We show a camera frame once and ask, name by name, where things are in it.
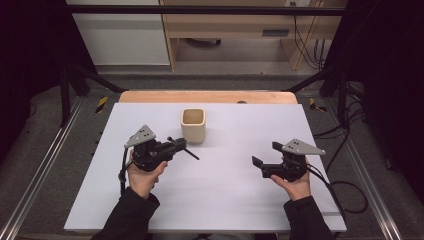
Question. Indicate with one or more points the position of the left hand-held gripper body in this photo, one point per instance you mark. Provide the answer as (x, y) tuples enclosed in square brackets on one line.
[(150, 156)]

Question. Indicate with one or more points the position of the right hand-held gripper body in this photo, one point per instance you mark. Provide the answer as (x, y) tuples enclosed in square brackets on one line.
[(291, 166)]

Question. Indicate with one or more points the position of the black pen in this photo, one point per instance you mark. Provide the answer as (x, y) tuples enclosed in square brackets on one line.
[(193, 156)]

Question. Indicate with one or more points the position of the person's right hand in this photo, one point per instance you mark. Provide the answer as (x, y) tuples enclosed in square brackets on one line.
[(298, 190)]

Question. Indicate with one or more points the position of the person's left hand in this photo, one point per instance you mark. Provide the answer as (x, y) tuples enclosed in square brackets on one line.
[(143, 183)]

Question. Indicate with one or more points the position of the beige square pen holder cup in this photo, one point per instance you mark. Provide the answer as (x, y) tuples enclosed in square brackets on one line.
[(193, 131)]

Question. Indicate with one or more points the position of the white board sheet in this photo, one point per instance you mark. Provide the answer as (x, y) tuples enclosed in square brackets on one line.
[(216, 196)]

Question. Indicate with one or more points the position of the yellow clamp right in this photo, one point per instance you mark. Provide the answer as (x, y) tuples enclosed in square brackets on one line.
[(313, 104)]

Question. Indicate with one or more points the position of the yellow clamp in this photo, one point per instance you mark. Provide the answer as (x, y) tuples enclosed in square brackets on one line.
[(313, 104), (101, 104)]

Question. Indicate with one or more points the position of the yellow clamp left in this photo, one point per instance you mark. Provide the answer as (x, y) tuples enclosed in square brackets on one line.
[(101, 104)]

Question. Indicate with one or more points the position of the grey socket panel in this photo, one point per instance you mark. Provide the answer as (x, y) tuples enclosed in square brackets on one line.
[(275, 32)]

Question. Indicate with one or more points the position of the white cabinet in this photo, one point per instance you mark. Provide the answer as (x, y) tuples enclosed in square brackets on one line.
[(123, 40)]

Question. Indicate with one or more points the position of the light wooden desk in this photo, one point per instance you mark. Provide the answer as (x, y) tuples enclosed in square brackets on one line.
[(233, 25)]

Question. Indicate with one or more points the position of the black curtain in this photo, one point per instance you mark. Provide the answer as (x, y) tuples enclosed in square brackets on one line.
[(30, 50), (390, 66)]

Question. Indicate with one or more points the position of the black metal frame stand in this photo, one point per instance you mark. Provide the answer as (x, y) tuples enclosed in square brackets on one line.
[(342, 100), (65, 100)]

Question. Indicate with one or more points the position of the aluminium floor rail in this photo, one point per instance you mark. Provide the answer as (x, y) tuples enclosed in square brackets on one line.
[(40, 176), (373, 186)]

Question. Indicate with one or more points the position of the black horizontal frame bar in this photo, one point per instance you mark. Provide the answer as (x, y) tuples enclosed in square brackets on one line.
[(200, 10)]

